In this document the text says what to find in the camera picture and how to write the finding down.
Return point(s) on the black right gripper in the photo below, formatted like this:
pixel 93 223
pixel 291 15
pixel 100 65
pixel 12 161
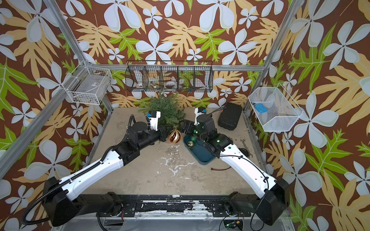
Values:
pixel 190 132

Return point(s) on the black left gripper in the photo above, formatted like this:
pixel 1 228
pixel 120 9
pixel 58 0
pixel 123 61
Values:
pixel 161 135

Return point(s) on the red gold striped ornament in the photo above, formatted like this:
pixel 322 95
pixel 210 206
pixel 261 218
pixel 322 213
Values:
pixel 175 136

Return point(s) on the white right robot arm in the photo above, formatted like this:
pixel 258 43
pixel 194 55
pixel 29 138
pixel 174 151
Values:
pixel 270 196

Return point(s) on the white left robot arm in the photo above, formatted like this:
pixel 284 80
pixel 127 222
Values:
pixel 63 199

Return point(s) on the small green christmas tree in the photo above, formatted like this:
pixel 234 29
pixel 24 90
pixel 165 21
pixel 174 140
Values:
pixel 171 113

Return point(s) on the teal plastic tray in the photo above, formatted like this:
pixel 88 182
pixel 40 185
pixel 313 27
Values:
pixel 199 152

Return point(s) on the black plastic case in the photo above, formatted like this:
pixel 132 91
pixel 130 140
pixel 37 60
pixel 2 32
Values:
pixel 230 116

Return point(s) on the metal wrench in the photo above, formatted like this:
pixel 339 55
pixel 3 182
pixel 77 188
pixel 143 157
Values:
pixel 246 152

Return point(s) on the blue object in basket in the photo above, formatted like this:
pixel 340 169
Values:
pixel 260 108

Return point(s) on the white mesh angled basket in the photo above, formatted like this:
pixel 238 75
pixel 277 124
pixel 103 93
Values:
pixel 283 111

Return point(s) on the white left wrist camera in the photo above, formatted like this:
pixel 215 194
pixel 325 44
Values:
pixel 153 119

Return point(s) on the black wire wall basket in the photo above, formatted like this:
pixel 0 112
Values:
pixel 171 76

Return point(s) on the aluminium corner frame post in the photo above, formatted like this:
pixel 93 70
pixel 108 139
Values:
pixel 72 41

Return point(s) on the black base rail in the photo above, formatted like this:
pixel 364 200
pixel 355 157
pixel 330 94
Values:
pixel 179 206

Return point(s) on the white wire square basket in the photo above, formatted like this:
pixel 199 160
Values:
pixel 88 84

